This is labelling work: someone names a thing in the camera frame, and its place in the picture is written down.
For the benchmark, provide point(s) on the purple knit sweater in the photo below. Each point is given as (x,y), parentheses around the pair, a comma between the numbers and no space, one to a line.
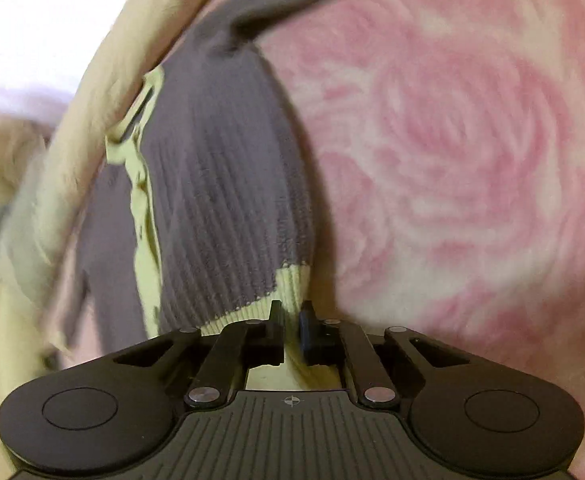
(222,170)

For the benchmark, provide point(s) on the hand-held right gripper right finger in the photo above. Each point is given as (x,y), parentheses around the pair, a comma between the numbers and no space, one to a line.
(308,332)

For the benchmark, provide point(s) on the white sheer curtain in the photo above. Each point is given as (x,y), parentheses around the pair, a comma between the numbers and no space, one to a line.
(32,35)

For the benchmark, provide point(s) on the pink floral blanket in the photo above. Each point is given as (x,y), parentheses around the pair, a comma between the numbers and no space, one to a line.
(447,160)

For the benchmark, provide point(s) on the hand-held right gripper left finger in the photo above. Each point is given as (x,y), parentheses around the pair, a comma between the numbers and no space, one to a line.
(275,335)

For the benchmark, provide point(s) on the grey and beige duvet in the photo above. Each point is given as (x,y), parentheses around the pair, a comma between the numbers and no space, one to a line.
(87,110)

